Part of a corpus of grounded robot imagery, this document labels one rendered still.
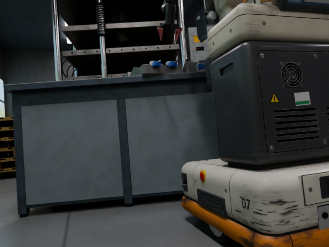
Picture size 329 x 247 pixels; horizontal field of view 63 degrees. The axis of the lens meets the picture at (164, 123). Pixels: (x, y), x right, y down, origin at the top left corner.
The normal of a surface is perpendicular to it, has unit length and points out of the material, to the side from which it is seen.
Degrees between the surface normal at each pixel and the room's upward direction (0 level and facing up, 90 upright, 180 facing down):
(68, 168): 90
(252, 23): 90
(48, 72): 90
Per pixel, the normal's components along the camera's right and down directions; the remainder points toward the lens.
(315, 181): 0.29, -0.07
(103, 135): 0.06, -0.06
